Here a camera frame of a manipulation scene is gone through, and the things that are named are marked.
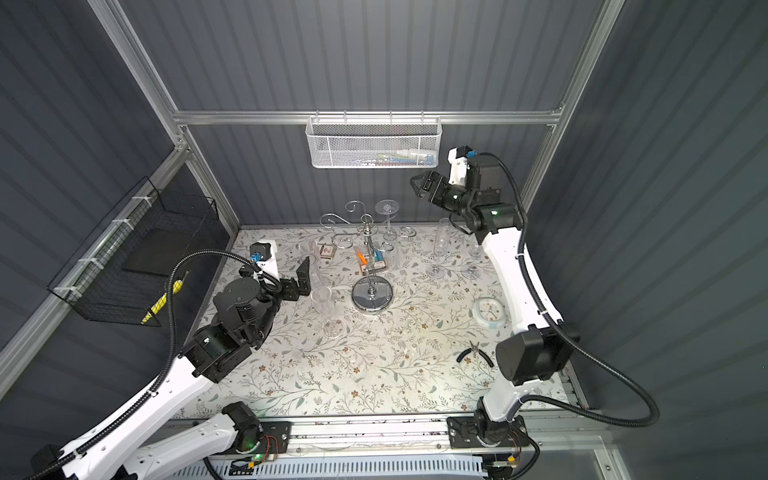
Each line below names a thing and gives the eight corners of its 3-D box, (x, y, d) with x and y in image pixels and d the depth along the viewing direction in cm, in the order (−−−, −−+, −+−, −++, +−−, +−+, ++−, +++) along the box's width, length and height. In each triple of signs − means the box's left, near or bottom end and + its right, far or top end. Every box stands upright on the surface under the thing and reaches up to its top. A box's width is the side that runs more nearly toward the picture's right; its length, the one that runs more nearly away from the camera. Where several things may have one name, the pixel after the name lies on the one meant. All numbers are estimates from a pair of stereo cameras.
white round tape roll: (476, 327, 94) (478, 322, 92) (471, 302, 100) (473, 297, 97) (506, 327, 94) (509, 322, 92) (499, 302, 100) (502, 297, 97)
